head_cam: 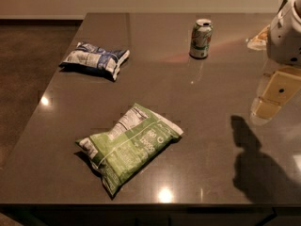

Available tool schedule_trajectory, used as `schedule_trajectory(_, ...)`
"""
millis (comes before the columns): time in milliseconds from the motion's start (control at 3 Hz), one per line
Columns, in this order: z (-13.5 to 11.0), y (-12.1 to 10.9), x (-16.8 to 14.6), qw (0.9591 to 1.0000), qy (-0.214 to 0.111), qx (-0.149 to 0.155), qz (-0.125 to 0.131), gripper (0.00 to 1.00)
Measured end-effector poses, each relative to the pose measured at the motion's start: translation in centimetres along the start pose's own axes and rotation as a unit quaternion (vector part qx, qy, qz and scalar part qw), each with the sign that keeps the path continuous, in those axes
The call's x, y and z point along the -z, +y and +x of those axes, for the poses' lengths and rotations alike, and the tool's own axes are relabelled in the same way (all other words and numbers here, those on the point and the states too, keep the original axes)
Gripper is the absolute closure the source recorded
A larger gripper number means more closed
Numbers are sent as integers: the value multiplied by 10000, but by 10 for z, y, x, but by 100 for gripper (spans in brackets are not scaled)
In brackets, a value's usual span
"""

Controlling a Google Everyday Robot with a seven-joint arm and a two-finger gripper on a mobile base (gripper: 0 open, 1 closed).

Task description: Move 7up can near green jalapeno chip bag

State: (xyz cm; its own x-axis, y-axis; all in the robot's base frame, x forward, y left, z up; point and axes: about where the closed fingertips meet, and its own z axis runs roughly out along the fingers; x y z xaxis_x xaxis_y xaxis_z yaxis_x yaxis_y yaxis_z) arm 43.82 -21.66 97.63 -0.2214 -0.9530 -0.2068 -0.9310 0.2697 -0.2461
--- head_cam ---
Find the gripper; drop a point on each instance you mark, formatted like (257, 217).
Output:
(286, 40)

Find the green white 7up can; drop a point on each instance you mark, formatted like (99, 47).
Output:
(201, 38)

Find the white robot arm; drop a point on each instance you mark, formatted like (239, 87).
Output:
(282, 40)

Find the green jalapeno chip bag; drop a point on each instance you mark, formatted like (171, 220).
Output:
(136, 138)

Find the blue white chip bag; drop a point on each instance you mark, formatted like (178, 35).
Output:
(97, 58)

